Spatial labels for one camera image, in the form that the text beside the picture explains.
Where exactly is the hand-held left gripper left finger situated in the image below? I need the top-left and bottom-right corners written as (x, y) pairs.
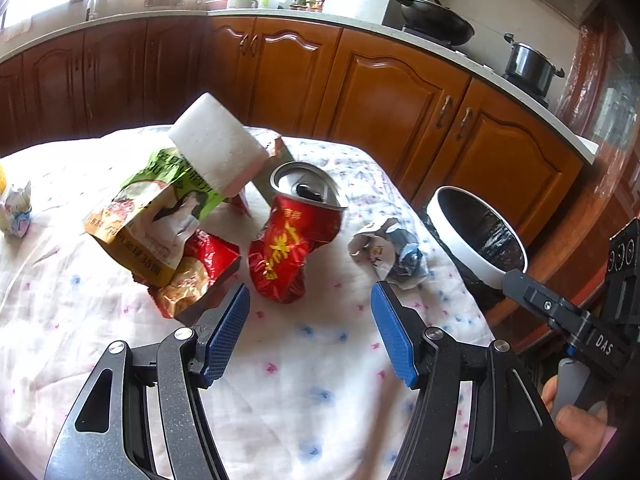
top-left (44, 282), bottom-right (251, 480)

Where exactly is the steel cooking pot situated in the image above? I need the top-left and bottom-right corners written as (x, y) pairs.
top-left (502, 33), bottom-right (566, 96)

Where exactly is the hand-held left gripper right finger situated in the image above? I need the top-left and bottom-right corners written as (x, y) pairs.
top-left (371, 281), bottom-right (572, 480)

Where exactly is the white bin with black liner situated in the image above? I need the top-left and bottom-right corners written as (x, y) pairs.
top-left (422, 186), bottom-right (528, 313)

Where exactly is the black wok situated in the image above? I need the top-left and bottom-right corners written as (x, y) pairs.
top-left (365, 0), bottom-right (475, 47)

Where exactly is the silver foil wrapper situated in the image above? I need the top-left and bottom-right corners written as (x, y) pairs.
top-left (348, 219), bottom-right (431, 291)

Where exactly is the green snack bag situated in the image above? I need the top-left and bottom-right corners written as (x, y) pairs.
top-left (84, 147), bottom-right (228, 286)

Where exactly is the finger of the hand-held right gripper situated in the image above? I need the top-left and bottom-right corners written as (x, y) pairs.
top-left (502, 269), bottom-right (596, 346)

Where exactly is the black gas stove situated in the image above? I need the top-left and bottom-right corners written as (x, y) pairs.
top-left (400, 22), bottom-right (551, 103)

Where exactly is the wooden kitchen cabinet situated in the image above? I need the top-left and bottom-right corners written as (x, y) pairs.
top-left (0, 12), bottom-right (586, 256)

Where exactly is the red snack bag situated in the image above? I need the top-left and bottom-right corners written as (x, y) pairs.
top-left (150, 230), bottom-right (243, 321)

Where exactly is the person's right hand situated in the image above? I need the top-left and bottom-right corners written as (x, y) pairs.
top-left (542, 376), bottom-right (618, 478)

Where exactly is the crushed red can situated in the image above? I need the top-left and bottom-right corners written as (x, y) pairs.
top-left (248, 161), bottom-right (349, 305)

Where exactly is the white kitchen countertop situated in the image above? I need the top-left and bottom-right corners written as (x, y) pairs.
top-left (0, 7), bottom-right (598, 163)

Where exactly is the pastel wrapper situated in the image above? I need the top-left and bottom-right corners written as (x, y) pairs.
top-left (0, 180), bottom-right (33, 238)

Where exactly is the wooden glass door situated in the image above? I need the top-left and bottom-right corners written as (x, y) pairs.
top-left (555, 5), bottom-right (640, 341)

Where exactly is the white foam block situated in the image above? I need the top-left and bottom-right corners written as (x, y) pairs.
top-left (167, 92), bottom-right (271, 196)

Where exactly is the floral white tablecloth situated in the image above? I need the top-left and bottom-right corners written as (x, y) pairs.
top-left (0, 125), bottom-right (488, 480)

